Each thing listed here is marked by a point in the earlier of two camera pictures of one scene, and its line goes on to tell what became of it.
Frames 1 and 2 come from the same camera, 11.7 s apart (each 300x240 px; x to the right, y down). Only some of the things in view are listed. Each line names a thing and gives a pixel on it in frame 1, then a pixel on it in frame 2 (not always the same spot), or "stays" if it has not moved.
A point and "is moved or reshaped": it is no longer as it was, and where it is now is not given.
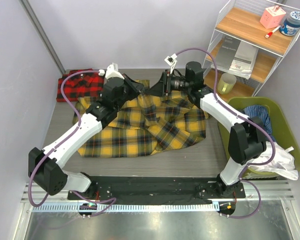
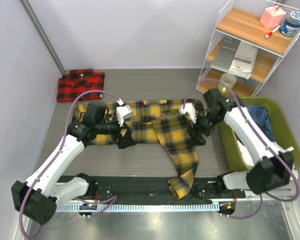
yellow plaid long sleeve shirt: x=151 y=125 is moved or reshaped
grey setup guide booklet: x=228 y=49 stays
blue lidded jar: x=293 y=23 stays
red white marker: x=270 y=33 stays
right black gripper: x=163 y=86 → x=195 y=139
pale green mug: x=226 y=83 stays
